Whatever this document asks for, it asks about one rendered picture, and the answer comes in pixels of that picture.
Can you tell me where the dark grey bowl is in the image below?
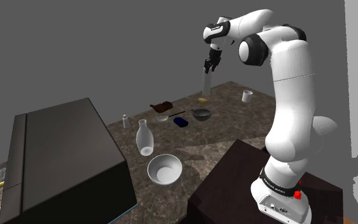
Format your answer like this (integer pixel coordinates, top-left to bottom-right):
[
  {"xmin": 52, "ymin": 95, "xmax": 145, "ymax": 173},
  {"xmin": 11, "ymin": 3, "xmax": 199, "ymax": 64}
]
[{"xmin": 191, "ymin": 108, "xmax": 213, "ymax": 122}]

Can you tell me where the black-handled white spoon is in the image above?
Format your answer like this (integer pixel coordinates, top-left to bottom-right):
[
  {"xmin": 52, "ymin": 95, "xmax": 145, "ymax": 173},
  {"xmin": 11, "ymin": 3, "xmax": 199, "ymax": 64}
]
[{"xmin": 156, "ymin": 110, "xmax": 187, "ymax": 123}]

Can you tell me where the dark blue flat object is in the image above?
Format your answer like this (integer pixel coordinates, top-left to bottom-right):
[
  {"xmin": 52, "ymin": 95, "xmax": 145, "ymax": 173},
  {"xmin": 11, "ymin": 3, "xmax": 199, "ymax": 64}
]
[{"xmin": 172, "ymin": 116, "xmax": 189, "ymax": 129}]

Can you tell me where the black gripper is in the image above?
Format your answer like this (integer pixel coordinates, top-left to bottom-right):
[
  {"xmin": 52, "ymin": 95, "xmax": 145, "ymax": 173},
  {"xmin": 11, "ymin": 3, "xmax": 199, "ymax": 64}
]
[{"xmin": 203, "ymin": 48, "xmax": 223, "ymax": 74}]

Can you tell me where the white bowl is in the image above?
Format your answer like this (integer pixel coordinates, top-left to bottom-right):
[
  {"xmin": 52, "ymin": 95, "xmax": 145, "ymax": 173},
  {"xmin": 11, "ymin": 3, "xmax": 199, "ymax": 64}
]
[{"xmin": 147, "ymin": 153, "xmax": 184, "ymax": 186}]

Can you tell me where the brown lumpy object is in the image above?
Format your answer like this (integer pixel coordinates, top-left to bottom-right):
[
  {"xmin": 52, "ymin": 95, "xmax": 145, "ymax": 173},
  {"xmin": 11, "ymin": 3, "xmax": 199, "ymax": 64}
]
[{"xmin": 149, "ymin": 101, "xmax": 174, "ymax": 113}]

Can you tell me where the white bottle vase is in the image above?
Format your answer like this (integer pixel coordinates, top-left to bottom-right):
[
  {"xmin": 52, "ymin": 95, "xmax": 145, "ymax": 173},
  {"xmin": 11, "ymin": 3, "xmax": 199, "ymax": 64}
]
[{"xmin": 135, "ymin": 118, "xmax": 155, "ymax": 157}]

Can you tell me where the dark robot stand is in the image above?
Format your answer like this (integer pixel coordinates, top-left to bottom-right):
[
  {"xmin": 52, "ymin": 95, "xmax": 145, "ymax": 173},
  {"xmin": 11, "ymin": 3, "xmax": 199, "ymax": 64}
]
[{"xmin": 186, "ymin": 139, "xmax": 344, "ymax": 224}]

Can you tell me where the white cup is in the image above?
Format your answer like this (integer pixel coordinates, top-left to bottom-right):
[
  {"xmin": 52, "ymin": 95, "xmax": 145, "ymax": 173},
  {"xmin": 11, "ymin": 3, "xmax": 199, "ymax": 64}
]
[{"xmin": 241, "ymin": 90, "xmax": 254, "ymax": 104}]

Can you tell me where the large black box appliance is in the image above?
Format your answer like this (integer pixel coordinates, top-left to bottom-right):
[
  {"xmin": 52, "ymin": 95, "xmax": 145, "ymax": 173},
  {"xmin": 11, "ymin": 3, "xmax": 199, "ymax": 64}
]
[{"xmin": 0, "ymin": 97, "xmax": 138, "ymax": 224}]

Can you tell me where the tall grey cylinder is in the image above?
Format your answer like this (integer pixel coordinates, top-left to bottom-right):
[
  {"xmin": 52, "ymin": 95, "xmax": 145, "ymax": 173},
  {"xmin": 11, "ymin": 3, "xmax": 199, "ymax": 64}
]
[{"xmin": 202, "ymin": 69, "xmax": 212, "ymax": 97}]

